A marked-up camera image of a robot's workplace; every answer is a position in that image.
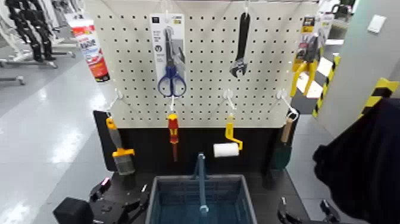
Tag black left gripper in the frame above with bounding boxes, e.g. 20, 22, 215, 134
88, 176, 151, 224

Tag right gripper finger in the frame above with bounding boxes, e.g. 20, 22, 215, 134
319, 199, 342, 224
277, 197, 301, 224

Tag black backing board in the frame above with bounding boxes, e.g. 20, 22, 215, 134
93, 110, 301, 176

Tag red yellow screwdriver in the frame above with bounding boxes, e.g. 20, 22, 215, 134
167, 113, 180, 163

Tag yellow paint roller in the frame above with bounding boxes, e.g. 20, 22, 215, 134
212, 114, 244, 158

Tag yellow black hazard strip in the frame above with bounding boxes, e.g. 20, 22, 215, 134
311, 54, 342, 119
358, 77, 400, 119

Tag blue scissors on card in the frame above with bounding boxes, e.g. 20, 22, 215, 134
149, 13, 188, 98

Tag red white sealant cartridge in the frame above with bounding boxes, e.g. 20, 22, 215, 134
65, 13, 111, 83

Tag yellow pliers on card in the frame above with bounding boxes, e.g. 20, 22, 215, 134
289, 15, 330, 98

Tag white perforated pegboard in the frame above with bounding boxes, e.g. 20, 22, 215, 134
83, 0, 320, 129

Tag black adjustable wrench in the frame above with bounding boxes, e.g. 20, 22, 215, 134
229, 11, 251, 79

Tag black robot on stand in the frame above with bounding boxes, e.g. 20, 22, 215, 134
4, 0, 57, 63

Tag yellow handled wire brush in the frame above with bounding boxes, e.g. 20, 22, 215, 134
105, 116, 136, 176

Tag green trowel wooden handle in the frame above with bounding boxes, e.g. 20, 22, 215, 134
270, 116, 296, 172

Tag blue grey crate with handle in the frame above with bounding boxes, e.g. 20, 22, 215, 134
145, 152, 259, 224

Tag white wall plate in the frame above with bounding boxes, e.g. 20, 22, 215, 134
367, 14, 388, 34

